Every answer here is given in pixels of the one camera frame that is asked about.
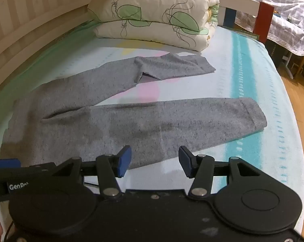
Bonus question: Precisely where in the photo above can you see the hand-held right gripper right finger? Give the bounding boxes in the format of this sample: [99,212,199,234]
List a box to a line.
[178,145,262,198]

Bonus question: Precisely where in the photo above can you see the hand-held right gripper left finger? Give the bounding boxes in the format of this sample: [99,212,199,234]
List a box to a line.
[51,145,132,198]

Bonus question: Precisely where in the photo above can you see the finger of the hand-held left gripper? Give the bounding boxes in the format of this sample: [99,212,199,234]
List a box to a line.
[0,158,57,180]

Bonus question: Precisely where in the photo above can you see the grey pants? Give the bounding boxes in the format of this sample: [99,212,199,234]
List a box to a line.
[1,52,268,172]

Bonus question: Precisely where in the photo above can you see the floral pastel bed sheet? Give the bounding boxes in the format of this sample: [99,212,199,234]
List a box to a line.
[0,20,304,242]

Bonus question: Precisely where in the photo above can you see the folded leaf print quilt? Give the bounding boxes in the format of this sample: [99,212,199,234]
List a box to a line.
[87,0,220,52]

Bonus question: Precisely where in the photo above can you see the green mat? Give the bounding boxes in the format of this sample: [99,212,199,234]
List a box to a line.
[221,25,258,40]

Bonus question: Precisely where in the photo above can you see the wooden chair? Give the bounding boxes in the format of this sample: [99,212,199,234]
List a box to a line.
[290,55,304,87]

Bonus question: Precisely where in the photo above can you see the plaid cloth cover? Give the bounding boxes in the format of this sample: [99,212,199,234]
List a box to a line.
[236,0,304,57]

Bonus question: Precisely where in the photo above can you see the white wooden bed frame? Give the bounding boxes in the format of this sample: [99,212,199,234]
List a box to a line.
[0,0,275,99]

